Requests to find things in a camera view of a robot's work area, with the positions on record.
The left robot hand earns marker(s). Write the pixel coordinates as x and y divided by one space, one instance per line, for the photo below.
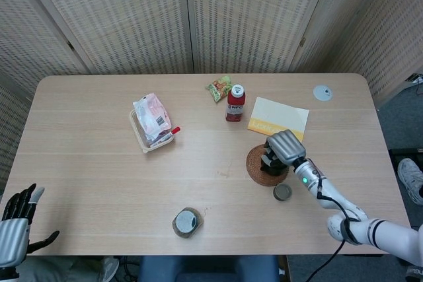
13 235

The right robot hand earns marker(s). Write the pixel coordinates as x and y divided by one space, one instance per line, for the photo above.
287 146

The black teapot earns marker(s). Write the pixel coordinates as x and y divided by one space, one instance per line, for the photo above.
276 171

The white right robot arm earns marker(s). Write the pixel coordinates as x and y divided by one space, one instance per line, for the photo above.
333 196

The yellow white Lexicon booklet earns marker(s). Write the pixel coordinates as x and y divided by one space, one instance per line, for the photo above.
277 113

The round woven rattan coaster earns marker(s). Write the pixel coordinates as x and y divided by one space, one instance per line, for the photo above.
254 166

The small dark tea cup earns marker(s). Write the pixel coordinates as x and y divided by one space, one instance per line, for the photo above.
283 193

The red NFC juice bottle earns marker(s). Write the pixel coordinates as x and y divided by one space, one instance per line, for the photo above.
235 110

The green snack packet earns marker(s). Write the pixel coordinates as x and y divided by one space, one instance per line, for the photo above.
218 88

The brass screen hinge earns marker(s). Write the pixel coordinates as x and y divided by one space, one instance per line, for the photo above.
70 46
302 42

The red capped marker pen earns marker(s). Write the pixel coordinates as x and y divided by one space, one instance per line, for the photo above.
175 129

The glass jar with black lid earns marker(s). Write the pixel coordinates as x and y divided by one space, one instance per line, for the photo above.
186 222

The white grey sneaker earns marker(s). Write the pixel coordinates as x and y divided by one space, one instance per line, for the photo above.
411 176

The pink white snack bag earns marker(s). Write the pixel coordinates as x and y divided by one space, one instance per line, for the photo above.
150 113

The beige plastic food container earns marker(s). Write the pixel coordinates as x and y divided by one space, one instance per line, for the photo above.
142 141

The woven folding screen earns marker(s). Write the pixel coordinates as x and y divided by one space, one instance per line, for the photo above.
132 14

